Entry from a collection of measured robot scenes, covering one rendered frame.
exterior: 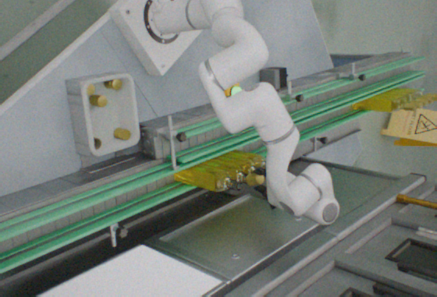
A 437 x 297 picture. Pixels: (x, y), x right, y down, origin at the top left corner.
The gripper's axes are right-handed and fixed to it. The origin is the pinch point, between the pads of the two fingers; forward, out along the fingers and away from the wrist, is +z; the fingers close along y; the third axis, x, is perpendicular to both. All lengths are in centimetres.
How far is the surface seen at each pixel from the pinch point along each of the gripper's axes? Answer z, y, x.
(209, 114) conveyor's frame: 31.6, 14.3, -2.5
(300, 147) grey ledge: 44, -13, -53
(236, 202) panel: 17.4, -13.5, -1.6
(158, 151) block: 24.5, 8.1, 21.2
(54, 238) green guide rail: 12, -3, 58
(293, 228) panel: -8.9, -13.3, -3.9
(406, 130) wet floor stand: 174, -81, -280
